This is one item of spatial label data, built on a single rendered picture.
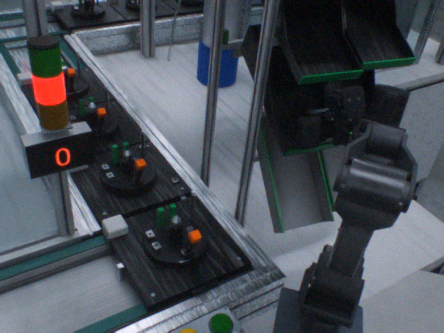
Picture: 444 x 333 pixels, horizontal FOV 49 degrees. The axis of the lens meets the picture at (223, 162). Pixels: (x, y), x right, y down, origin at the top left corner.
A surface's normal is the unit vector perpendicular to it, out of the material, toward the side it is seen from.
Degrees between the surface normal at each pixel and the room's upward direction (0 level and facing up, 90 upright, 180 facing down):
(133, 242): 0
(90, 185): 0
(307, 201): 45
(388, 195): 62
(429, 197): 0
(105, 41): 90
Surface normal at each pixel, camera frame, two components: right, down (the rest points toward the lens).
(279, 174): 0.32, -0.14
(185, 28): 0.53, 0.55
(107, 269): 0.09, -0.80
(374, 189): -0.28, 0.11
